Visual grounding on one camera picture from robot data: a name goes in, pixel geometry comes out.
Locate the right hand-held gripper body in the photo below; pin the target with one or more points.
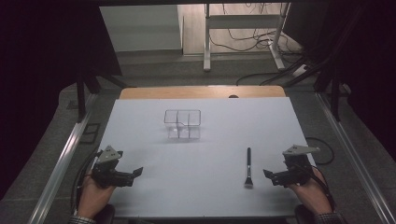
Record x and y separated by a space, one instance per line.
297 169

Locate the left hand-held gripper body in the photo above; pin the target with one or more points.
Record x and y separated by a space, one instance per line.
107 174

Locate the black makeup brush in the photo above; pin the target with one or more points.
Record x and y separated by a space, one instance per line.
248 168

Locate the clear plastic organizer box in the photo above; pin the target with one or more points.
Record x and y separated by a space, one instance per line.
182 123

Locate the person's right hand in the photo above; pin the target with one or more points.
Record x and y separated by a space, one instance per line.
311 196

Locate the black metal stand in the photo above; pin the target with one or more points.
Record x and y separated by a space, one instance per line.
334 93
81 96

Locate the white power strip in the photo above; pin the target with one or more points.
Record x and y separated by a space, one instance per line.
300 70

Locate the black square floor frame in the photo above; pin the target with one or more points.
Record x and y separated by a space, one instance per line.
90 133

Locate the aluminium rail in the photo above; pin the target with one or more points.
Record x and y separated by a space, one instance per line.
59 168
355 155

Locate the white metal desk frame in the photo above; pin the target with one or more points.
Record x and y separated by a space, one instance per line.
244 21

